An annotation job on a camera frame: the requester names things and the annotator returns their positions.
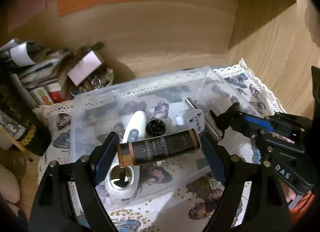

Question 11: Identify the silver metal tube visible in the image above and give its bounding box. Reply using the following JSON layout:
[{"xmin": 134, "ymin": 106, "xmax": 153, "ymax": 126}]
[{"xmin": 185, "ymin": 97, "xmax": 223, "ymax": 142}]

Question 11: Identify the dark brown gold bottle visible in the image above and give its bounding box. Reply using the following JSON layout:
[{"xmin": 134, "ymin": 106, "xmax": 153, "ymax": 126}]
[{"xmin": 117, "ymin": 129, "xmax": 201, "ymax": 168}]

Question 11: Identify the black round perforated cap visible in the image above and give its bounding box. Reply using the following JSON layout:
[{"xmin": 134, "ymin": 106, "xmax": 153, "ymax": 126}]
[{"xmin": 145, "ymin": 118, "xmax": 166, "ymax": 137}]

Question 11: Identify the white travel plug adapter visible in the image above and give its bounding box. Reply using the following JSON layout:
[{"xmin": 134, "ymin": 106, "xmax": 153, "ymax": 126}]
[{"xmin": 176, "ymin": 108, "xmax": 205, "ymax": 134}]

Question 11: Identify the clear plastic storage box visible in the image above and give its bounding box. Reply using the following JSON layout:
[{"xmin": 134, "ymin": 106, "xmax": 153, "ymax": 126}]
[{"xmin": 70, "ymin": 67, "xmax": 245, "ymax": 205}]

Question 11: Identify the orange cloth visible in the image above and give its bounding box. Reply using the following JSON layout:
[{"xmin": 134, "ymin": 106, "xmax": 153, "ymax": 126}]
[{"xmin": 283, "ymin": 185, "xmax": 316, "ymax": 224}]

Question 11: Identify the butterfly print lace cloth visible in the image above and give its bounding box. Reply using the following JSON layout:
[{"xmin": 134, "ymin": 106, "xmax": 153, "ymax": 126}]
[{"xmin": 35, "ymin": 60, "xmax": 283, "ymax": 231}]

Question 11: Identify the cream ceramic mug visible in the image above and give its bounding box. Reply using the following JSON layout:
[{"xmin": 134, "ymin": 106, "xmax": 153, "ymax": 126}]
[{"xmin": 0, "ymin": 165, "xmax": 21, "ymax": 203}]

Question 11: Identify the dark wine bottle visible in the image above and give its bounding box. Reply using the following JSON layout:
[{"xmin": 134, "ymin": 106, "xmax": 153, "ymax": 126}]
[{"xmin": 1, "ymin": 72, "xmax": 52, "ymax": 156}]

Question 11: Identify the small pink white box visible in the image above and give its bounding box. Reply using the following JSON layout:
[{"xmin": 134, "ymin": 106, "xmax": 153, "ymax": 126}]
[{"xmin": 67, "ymin": 41, "xmax": 105, "ymax": 86}]

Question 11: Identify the stack of papers and magazines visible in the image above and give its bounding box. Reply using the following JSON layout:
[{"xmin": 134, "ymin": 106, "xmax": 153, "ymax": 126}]
[{"xmin": 1, "ymin": 38, "xmax": 73, "ymax": 91}]

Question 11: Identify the pink sticky note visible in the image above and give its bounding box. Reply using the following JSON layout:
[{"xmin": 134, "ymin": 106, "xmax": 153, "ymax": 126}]
[{"xmin": 7, "ymin": 0, "xmax": 47, "ymax": 32}]

